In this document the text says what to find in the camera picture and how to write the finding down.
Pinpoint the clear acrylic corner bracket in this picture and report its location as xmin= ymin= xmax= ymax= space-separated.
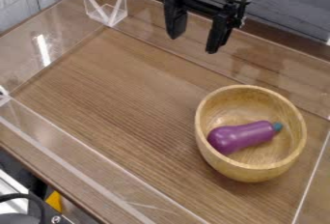
xmin=83 ymin=0 xmax=128 ymax=27

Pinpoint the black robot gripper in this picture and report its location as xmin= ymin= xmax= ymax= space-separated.
xmin=164 ymin=0 xmax=251 ymax=54

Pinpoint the light wooden bowl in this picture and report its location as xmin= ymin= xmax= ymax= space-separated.
xmin=195 ymin=85 xmax=307 ymax=182

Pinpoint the black cable loop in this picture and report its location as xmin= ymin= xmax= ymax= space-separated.
xmin=0 ymin=192 xmax=47 ymax=224

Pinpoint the clear acrylic tray wall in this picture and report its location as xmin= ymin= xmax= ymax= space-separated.
xmin=0 ymin=86 xmax=207 ymax=224

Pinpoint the purple toy eggplant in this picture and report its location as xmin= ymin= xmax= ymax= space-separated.
xmin=207 ymin=121 xmax=283 ymax=155

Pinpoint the yellow sticker tag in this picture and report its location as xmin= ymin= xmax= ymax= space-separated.
xmin=46 ymin=191 xmax=62 ymax=212

